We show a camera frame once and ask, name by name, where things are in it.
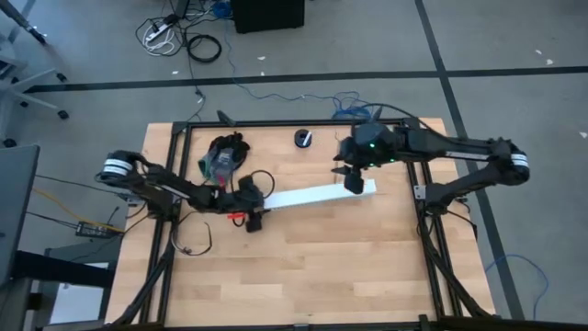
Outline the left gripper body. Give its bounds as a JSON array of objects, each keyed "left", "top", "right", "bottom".
[{"left": 236, "top": 174, "right": 267, "bottom": 234}]

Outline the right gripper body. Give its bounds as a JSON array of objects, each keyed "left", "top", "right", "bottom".
[{"left": 337, "top": 136, "right": 368, "bottom": 196}]

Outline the white raceway cover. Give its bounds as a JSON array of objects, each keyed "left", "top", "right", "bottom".
[{"left": 264, "top": 178, "right": 378, "bottom": 211}]

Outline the grey work glove green cuff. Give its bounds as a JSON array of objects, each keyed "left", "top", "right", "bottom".
[
  {"left": 209, "top": 131, "right": 252, "bottom": 174},
  {"left": 198, "top": 154, "right": 233, "bottom": 188}
]

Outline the black computer case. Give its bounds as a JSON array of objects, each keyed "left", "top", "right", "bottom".
[{"left": 230, "top": 0, "right": 306, "bottom": 35}]

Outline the black desk beam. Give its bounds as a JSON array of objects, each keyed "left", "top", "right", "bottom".
[{"left": 13, "top": 250, "right": 116, "bottom": 291}]

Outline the white power strip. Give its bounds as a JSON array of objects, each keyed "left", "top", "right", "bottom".
[{"left": 143, "top": 19, "right": 173, "bottom": 45}]

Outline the grey desk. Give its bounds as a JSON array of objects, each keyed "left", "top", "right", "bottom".
[{"left": 0, "top": 144, "right": 41, "bottom": 289}]

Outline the grey office chair base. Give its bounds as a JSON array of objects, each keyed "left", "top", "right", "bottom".
[{"left": 0, "top": 31, "right": 71, "bottom": 149}]

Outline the dark metal pole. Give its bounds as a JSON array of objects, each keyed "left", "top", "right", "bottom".
[{"left": 0, "top": 0, "right": 50, "bottom": 46}]

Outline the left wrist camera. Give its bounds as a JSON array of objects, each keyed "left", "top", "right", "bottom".
[{"left": 238, "top": 177, "right": 264, "bottom": 203}]

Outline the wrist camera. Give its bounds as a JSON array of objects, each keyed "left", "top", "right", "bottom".
[
  {"left": 238, "top": 177, "right": 264, "bottom": 203},
  {"left": 351, "top": 121, "right": 396, "bottom": 166}
]

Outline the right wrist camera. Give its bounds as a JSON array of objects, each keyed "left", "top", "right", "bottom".
[{"left": 351, "top": 121, "right": 396, "bottom": 166}]

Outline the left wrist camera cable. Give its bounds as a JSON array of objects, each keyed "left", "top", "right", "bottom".
[{"left": 229, "top": 169, "right": 277, "bottom": 229}]

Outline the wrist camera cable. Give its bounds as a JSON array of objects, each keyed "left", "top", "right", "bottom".
[
  {"left": 333, "top": 101, "right": 429, "bottom": 135},
  {"left": 229, "top": 169, "right": 277, "bottom": 229}
]

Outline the black loose cable loop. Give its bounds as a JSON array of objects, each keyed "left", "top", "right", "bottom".
[{"left": 168, "top": 210, "right": 214, "bottom": 257}]

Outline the black aluminium table frame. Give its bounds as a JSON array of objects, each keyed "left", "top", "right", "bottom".
[{"left": 103, "top": 117, "right": 504, "bottom": 331}]

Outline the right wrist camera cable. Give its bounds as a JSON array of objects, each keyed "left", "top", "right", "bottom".
[{"left": 333, "top": 101, "right": 429, "bottom": 135}]

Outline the long thin blue cable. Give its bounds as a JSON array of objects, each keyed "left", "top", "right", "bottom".
[{"left": 221, "top": 31, "right": 374, "bottom": 121}]

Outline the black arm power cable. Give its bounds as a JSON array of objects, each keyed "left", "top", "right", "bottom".
[{"left": 447, "top": 207, "right": 480, "bottom": 241}]

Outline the blue cable loop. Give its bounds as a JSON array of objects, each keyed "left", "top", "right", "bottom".
[{"left": 484, "top": 253, "right": 550, "bottom": 321}]

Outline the yellow cable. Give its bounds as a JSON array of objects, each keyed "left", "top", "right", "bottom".
[{"left": 30, "top": 186, "right": 126, "bottom": 234}]

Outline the black coiled cable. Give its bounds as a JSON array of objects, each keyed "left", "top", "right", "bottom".
[{"left": 187, "top": 34, "right": 223, "bottom": 64}]

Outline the blue cable coil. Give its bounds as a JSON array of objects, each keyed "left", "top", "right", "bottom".
[{"left": 211, "top": 0, "right": 233, "bottom": 19}]

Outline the white coiled cable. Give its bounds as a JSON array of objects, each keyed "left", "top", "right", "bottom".
[{"left": 143, "top": 25, "right": 176, "bottom": 57}]

